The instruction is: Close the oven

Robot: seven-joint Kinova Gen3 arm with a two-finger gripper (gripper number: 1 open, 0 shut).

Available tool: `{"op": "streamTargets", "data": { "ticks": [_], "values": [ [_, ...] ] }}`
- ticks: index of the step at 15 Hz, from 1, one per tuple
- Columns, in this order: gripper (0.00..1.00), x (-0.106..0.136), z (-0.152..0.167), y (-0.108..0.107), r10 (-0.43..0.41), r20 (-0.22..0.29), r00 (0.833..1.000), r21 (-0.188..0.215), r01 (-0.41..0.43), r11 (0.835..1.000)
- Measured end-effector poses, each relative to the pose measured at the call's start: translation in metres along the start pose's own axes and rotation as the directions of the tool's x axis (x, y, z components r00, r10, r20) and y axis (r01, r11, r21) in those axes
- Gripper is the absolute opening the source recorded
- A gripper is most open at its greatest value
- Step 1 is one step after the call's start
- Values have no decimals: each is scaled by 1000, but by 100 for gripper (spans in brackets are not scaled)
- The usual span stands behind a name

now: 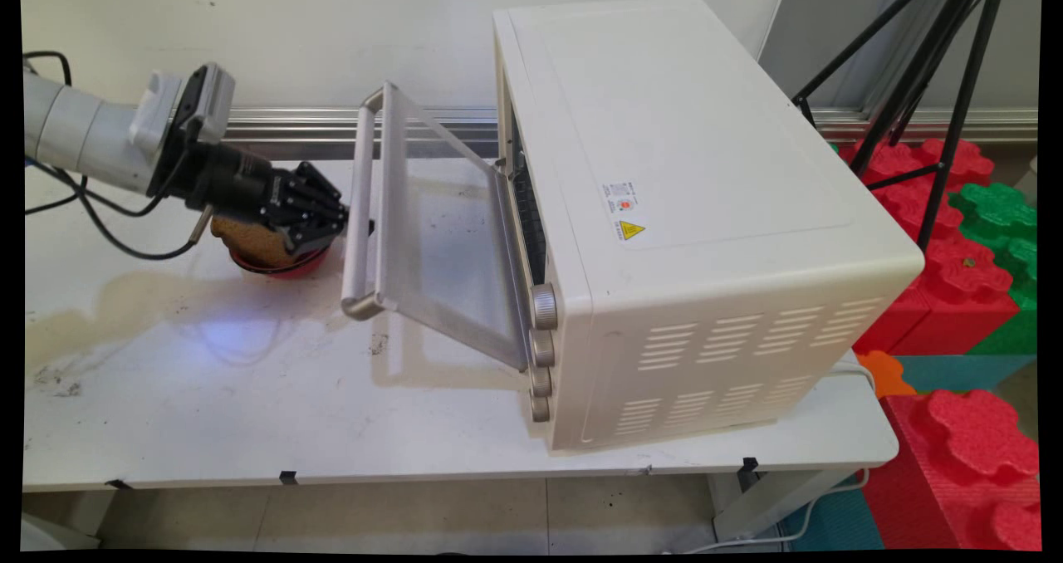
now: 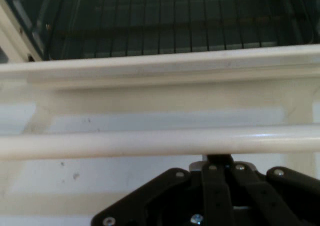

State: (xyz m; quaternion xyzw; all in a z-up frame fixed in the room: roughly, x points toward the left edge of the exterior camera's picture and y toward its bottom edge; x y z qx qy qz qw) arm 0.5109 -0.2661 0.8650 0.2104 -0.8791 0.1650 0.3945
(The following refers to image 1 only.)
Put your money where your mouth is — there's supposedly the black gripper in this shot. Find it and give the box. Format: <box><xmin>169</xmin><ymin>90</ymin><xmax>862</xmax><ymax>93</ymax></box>
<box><xmin>149</xmin><ymin>141</ymin><xmax>348</xmax><ymax>257</ymax></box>

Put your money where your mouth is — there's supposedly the brown toast bread slice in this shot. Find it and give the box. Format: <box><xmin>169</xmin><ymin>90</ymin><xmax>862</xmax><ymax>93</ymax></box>
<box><xmin>210</xmin><ymin>214</ymin><xmax>293</xmax><ymax>270</ymax></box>

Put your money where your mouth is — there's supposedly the red bowl with black rim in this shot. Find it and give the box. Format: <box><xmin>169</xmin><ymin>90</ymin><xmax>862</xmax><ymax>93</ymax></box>
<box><xmin>229</xmin><ymin>243</ymin><xmax>330</xmax><ymax>280</ymax></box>

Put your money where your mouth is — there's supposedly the cream white toaster oven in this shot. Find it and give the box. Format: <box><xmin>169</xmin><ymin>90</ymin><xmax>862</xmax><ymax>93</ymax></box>
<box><xmin>492</xmin><ymin>0</ymin><xmax>925</xmax><ymax>453</ymax></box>

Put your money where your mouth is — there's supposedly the white table leg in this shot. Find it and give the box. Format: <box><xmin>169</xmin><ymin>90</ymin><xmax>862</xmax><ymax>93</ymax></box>
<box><xmin>711</xmin><ymin>467</ymin><xmax>866</xmax><ymax>541</ymax></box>

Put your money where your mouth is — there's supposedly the orange foam piece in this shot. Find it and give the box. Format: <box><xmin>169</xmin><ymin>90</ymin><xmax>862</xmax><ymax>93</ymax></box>
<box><xmin>858</xmin><ymin>350</ymin><xmax>918</xmax><ymax>399</ymax></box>

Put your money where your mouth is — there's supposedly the red foam block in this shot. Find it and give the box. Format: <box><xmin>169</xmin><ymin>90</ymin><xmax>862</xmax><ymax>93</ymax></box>
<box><xmin>839</xmin><ymin>137</ymin><xmax>1021</xmax><ymax>356</ymax></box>
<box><xmin>864</xmin><ymin>389</ymin><xmax>1042</xmax><ymax>552</ymax></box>

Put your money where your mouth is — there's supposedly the teal foam mat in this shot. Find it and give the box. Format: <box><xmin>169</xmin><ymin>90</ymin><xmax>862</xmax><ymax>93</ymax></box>
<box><xmin>893</xmin><ymin>353</ymin><xmax>1037</xmax><ymax>394</ymax></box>

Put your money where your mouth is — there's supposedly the green foam block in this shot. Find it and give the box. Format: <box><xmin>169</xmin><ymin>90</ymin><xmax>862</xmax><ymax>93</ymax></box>
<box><xmin>948</xmin><ymin>182</ymin><xmax>1039</xmax><ymax>356</ymax></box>

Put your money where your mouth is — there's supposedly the aluminium wall rail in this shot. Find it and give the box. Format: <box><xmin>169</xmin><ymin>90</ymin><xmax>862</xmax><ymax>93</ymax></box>
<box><xmin>223</xmin><ymin>106</ymin><xmax>1039</xmax><ymax>145</ymax></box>

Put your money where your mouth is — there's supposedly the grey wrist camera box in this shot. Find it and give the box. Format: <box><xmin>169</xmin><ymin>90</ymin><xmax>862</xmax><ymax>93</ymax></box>
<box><xmin>177</xmin><ymin>62</ymin><xmax>237</xmax><ymax>145</ymax></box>

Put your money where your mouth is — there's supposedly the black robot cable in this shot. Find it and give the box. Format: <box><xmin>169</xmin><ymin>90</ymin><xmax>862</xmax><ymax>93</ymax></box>
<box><xmin>23</xmin><ymin>158</ymin><xmax>213</xmax><ymax>262</ymax></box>
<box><xmin>23</xmin><ymin>51</ymin><xmax>74</xmax><ymax>87</ymax></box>

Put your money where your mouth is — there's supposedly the white oven power cord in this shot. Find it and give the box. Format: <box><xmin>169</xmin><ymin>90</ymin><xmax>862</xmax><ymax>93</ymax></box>
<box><xmin>681</xmin><ymin>359</ymin><xmax>883</xmax><ymax>554</ymax></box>

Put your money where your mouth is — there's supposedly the black camera tripod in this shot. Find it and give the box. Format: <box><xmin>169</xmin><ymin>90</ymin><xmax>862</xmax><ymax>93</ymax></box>
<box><xmin>791</xmin><ymin>0</ymin><xmax>1007</xmax><ymax>253</ymax></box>

